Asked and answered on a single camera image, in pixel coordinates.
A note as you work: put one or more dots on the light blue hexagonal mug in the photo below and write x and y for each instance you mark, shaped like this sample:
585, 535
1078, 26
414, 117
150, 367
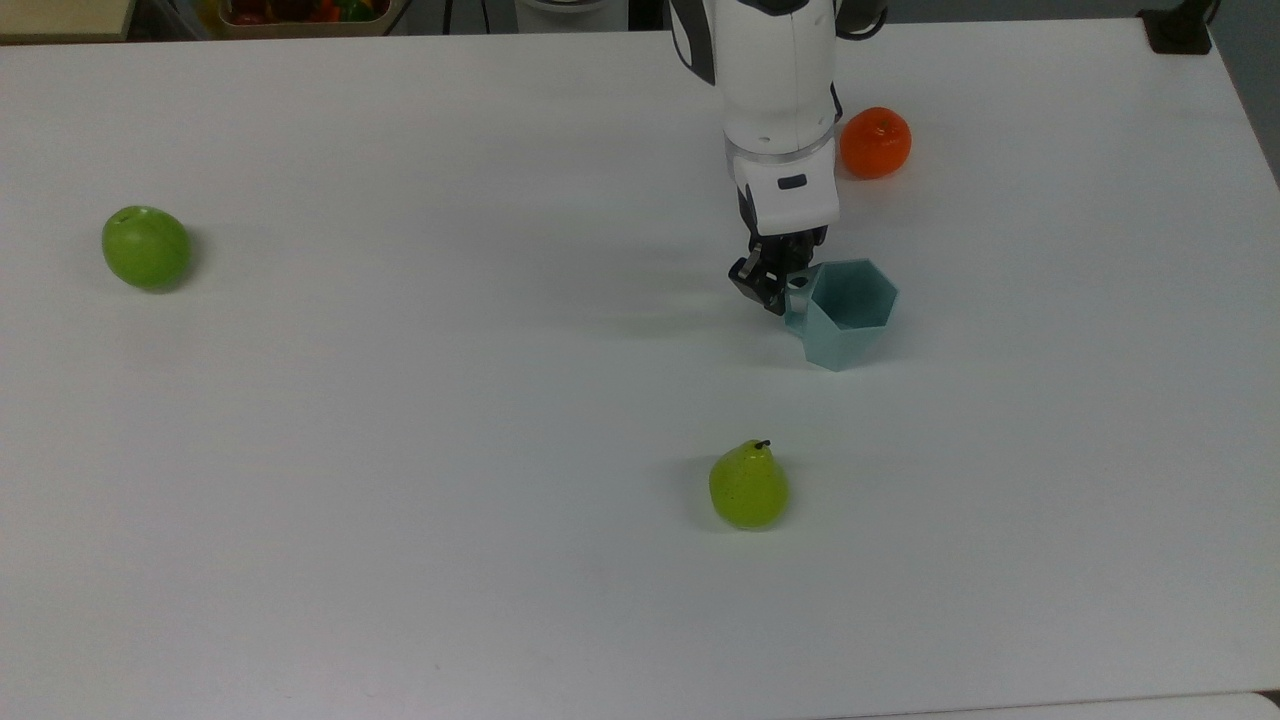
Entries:
850, 340

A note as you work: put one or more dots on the wooden basket of toy fruit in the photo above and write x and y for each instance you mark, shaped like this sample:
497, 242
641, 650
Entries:
300, 18

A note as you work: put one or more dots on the beige wooden board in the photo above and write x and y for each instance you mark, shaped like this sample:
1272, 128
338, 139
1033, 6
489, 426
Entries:
60, 18

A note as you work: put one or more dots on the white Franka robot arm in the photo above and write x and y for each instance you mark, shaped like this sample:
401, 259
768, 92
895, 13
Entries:
775, 70

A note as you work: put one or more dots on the yellow-green toy pear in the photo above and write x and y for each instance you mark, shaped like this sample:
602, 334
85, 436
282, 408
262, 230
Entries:
748, 488

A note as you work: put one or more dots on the green toy apple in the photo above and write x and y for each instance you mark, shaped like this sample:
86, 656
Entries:
145, 248

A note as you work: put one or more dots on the black table clamp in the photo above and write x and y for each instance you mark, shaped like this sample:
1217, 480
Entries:
1178, 30

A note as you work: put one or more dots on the orange toy mandarin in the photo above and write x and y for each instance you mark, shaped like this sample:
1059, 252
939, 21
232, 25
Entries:
880, 146

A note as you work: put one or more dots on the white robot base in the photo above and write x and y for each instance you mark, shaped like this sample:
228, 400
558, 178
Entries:
570, 14

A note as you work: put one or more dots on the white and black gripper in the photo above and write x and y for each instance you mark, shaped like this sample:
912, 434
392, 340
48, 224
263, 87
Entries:
790, 200

